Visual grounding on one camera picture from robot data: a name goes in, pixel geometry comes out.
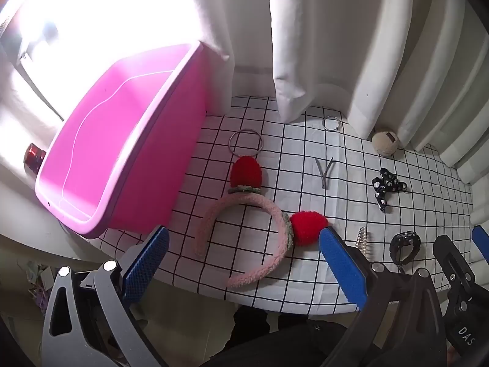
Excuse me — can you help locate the person's dark clothing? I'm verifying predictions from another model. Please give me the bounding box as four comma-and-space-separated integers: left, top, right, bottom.
200, 306, 362, 367

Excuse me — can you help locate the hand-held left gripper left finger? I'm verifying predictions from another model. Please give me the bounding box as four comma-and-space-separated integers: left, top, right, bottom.
41, 225, 170, 367

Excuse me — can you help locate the white checked tablecloth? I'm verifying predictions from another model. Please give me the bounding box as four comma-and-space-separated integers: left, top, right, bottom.
86, 95, 479, 316

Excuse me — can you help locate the black wrist strap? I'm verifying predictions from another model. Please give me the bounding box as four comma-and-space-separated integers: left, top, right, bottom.
390, 231, 422, 267

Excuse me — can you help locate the large silver bangle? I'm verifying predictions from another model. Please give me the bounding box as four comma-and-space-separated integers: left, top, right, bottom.
228, 129, 264, 158

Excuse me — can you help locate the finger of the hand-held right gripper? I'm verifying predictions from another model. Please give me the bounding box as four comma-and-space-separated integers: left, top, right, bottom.
433, 235, 479, 303
471, 225, 489, 254

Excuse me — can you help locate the white curtain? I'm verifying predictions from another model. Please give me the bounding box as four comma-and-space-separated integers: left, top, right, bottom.
183, 0, 236, 114
267, 0, 489, 178

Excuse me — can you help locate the pink plastic bin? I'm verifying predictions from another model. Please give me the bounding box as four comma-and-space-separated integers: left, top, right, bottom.
35, 41, 209, 239

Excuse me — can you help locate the pink headband with red pompoms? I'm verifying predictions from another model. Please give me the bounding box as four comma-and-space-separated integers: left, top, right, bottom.
193, 155, 329, 290

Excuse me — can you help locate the red jar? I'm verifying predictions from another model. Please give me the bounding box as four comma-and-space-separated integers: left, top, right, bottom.
23, 143, 47, 175

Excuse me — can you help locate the pale clutter pile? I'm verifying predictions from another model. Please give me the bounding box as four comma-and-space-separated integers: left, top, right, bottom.
23, 262, 58, 310

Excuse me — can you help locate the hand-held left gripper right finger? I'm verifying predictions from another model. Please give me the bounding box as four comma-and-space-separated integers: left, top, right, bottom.
319, 226, 448, 367

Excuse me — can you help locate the beige ball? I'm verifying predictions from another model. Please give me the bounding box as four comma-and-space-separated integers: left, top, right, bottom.
372, 131, 399, 157

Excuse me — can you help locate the black dotted hair bow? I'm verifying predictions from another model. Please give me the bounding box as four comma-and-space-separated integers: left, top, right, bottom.
371, 168, 408, 212

